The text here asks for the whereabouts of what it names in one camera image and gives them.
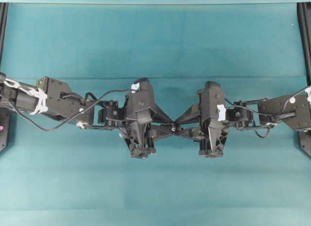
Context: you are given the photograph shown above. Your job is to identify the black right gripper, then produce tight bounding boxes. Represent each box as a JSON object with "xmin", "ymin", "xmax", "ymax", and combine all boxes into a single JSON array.
[{"xmin": 174, "ymin": 104, "xmax": 229, "ymax": 158}]

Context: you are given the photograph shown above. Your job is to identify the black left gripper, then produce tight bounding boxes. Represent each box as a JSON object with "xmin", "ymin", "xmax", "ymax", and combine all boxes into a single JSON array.
[{"xmin": 119, "ymin": 100, "xmax": 175, "ymax": 159}]

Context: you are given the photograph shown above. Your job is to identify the dark steel threaded shaft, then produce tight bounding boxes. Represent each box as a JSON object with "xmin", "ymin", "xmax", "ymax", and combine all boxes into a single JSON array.
[{"xmin": 168, "ymin": 123, "xmax": 177, "ymax": 132}]

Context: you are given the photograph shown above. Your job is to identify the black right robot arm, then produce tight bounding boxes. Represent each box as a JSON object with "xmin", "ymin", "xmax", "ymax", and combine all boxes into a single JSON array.
[{"xmin": 175, "ymin": 94, "xmax": 311, "ymax": 158}]

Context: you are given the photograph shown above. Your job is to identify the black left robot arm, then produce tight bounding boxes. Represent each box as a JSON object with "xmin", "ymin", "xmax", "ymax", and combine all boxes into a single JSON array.
[{"xmin": 0, "ymin": 73, "xmax": 177, "ymax": 159}]

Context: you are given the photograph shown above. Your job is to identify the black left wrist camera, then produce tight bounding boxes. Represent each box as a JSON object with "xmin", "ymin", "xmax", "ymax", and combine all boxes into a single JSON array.
[{"xmin": 124, "ymin": 78, "xmax": 155, "ymax": 124}]

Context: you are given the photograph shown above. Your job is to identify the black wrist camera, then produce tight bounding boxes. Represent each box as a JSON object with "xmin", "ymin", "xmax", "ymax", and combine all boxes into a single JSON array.
[
  {"xmin": 124, "ymin": 78, "xmax": 155, "ymax": 124},
  {"xmin": 197, "ymin": 81, "xmax": 226, "ymax": 124}
]

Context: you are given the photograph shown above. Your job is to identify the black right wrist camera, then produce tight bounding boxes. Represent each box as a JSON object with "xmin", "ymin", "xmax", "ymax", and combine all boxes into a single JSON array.
[{"xmin": 197, "ymin": 81, "xmax": 226, "ymax": 124}]

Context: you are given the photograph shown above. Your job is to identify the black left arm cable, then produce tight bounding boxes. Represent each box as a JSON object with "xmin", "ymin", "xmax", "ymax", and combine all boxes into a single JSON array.
[{"xmin": 24, "ymin": 89, "xmax": 137, "ymax": 132}]

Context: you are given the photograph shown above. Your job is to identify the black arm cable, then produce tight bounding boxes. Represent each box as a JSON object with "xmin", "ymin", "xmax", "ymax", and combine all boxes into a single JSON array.
[
  {"xmin": 24, "ymin": 89, "xmax": 137, "ymax": 132},
  {"xmin": 225, "ymin": 85, "xmax": 311, "ymax": 139}
]

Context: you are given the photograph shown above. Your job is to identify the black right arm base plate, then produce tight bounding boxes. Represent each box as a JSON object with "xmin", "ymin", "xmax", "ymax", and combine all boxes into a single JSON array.
[{"xmin": 294, "ymin": 130, "xmax": 311, "ymax": 158}]

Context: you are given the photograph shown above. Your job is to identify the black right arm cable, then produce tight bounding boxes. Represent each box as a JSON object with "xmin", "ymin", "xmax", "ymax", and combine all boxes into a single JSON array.
[{"xmin": 225, "ymin": 85, "xmax": 311, "ymax": 139}]

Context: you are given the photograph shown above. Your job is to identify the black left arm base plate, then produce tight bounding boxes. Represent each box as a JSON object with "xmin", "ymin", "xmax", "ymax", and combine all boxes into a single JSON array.
[{"xmin": 0, "ymin": 108, "xmax": 11, "ymax": 152}]

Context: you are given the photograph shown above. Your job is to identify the black right frame rail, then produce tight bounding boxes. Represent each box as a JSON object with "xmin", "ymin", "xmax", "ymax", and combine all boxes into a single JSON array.
[{"xmin": 297, "ymin": 2, "xmax": 311, "ymax": 85}]

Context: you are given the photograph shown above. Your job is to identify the black frame rail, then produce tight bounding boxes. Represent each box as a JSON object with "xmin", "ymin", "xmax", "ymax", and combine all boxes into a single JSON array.
[
  {"xmin": 297, "ymin": 2, "xmax": 311, "ymax": 85},
  {"xmin": 0, "ymin": 2, "xmax": 9, "ymax": 61}
]

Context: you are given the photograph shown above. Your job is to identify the black left frame rail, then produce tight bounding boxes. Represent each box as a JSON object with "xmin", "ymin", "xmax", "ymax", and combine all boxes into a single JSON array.
[{"xmin": 0, "ymin": 2, "xmax": 9, "ymax": 61}]

